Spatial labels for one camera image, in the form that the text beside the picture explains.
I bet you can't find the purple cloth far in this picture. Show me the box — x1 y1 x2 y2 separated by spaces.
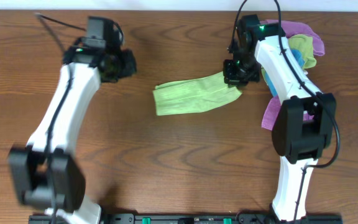
258 19 325 56

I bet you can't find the blue microfiber cloth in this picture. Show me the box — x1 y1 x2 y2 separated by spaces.
261 49 305 97

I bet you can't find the light green microfiber cloth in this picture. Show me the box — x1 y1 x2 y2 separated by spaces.
153 72 242 116

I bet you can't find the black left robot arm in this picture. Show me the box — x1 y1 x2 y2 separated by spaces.
7 16 137 223

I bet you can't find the purple cloth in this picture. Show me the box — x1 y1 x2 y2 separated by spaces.
258 19 325 56
261 95 315 131

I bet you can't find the purple cloth near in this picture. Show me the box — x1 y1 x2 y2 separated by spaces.
261 95 315 131

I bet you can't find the green cloth in pile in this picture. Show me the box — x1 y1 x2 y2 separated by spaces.
288 34 316 70

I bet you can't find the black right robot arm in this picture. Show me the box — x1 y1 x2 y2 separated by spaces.
223 14 342 223

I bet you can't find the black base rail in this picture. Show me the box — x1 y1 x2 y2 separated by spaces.
28 213 343 224

